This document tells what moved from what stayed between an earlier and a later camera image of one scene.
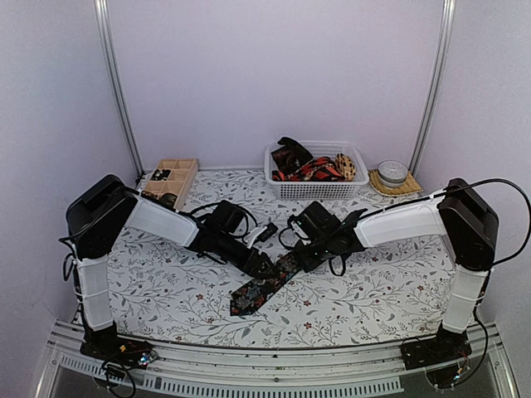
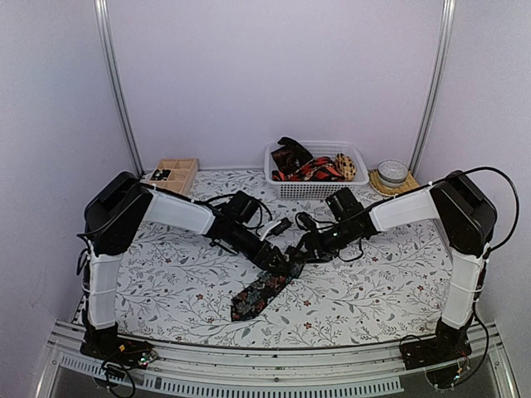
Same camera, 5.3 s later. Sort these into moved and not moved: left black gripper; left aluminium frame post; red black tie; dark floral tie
Moved: left black gripper
Not moved: dark floral tie; left aluminium frame post; red black tie
